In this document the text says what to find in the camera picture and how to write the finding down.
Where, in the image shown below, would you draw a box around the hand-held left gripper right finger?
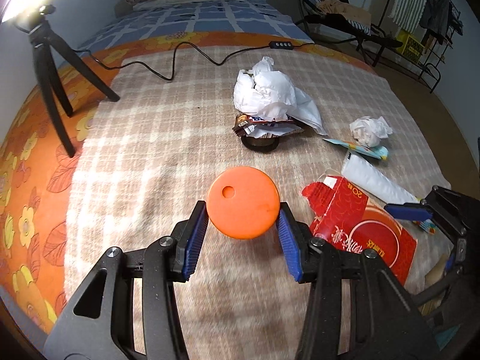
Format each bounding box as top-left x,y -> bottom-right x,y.
277,202 -> 441,360

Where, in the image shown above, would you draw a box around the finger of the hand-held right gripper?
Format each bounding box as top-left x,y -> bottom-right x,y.
383,185 -> 480,241
412,238 -> 469,306

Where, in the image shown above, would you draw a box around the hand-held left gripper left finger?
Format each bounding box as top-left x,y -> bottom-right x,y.
43,200 -> 211,360

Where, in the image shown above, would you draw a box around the white plastic pouch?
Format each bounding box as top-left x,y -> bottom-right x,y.
342,150 -> 421,205

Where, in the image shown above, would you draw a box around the orange round plastic lid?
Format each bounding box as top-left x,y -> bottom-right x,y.
207,166 -> 281,240

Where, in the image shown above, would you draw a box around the fruit print packet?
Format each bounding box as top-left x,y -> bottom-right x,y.
323,137 -> 389,162

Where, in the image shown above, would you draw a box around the black hair tie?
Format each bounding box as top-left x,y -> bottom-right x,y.
241,135 -> 279,154

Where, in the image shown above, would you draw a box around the red cardboard box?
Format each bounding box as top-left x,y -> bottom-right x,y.
302,174 -> 418,286

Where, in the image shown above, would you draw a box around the teal bag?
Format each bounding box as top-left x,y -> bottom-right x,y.
435,322 -> 463,349

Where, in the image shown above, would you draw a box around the crumpled white tissue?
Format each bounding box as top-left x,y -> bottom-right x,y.
349,116 -> 393,148

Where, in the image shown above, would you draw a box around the beige plaid blanket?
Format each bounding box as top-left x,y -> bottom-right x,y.
64,47 -> 452,360

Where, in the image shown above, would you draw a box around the brown snack wrapper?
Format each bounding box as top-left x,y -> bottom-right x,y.
232,113 -> 305,139

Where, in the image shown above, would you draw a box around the black drying rack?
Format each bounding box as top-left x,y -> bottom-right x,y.
379,0 -> 466,92

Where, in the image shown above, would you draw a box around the white crumpled plastic bag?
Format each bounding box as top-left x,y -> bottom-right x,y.
233,56 -> 330,136

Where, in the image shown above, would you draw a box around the yellow crate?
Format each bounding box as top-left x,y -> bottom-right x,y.
397,29 -> 424,61

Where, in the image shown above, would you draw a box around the orange flower bed sheet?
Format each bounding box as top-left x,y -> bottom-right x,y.
0,32 -> 376,334

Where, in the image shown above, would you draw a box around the striped cloth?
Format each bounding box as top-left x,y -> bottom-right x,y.
298,0 -> 372,32

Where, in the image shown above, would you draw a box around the dark jacket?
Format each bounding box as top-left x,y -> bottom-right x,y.
419,0 -> 451,38

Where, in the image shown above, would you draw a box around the black folding chair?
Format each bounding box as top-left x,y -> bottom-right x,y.
290,0 -> 404,66

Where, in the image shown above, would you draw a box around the striped towel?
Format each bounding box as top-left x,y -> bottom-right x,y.
390,0 -> 432,31

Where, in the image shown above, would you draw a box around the black tripod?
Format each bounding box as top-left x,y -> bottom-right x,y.
29,5 -> 121,158

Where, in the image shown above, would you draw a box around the orange clothes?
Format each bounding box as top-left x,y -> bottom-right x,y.
310,0 -> 372,23

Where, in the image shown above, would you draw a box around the blue checked bed sheet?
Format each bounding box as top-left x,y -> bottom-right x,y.
77,0 -> 316,51

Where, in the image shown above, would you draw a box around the black cable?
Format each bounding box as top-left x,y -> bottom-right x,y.
75,41 -> 312,82

